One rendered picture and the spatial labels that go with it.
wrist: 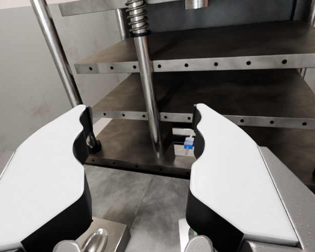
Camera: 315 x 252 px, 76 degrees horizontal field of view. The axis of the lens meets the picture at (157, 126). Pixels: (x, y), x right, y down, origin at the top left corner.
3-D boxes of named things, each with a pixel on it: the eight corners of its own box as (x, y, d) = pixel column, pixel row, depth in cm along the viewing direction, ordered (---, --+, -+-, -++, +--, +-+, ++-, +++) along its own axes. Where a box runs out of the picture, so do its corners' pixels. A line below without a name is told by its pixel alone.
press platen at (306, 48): (355, 66, 65) (361, 50, 63) (77, 74, 100) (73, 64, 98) (298, 28, 123) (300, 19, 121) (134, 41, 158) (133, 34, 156)
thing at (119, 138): (347, 200, 82) (353, 190, 79) (82, 162, 123) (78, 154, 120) (297, 104, 148) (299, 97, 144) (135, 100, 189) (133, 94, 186)
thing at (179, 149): (227, 160, 100) (230, 131, 91) (174, 155, 109) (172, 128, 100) (229, 111, 140) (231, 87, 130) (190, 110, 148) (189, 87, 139)
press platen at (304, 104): (330, 130, 79) (334, 119, 76) (92, 117, 114) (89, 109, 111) (289, 69, 137) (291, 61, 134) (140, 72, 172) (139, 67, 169)
